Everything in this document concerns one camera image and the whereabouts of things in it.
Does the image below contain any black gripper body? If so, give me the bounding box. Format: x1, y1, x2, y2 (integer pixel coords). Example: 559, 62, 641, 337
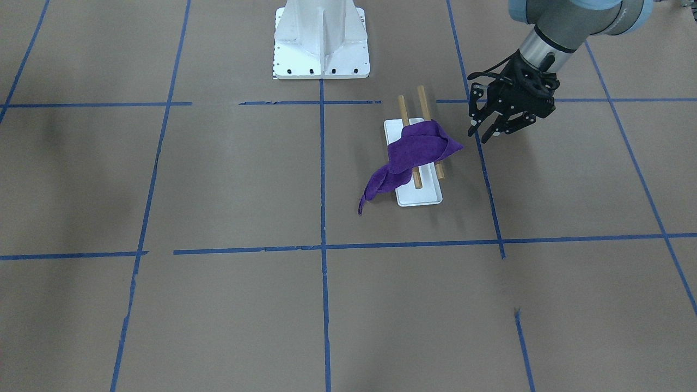
467, 51, 560, 123

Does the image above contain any purple microfiber towel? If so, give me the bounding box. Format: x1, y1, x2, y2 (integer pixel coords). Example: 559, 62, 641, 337
357, 120, 464, 215

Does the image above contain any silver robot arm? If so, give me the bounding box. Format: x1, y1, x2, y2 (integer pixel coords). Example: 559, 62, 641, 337
467, 1, 654, 143

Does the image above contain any long wooden rack rod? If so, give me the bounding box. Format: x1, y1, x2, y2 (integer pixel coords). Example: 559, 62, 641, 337
417, 85, 445, 181

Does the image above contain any short wooden rack rod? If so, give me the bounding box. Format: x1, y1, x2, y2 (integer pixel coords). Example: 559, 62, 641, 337
398, 95, 423, 189

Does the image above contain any white towel rack base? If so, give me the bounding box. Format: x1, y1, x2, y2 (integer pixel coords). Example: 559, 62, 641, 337
383, 119, 443, 207

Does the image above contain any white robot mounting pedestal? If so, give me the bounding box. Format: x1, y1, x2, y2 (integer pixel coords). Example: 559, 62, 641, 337
272, 1, 371, 79

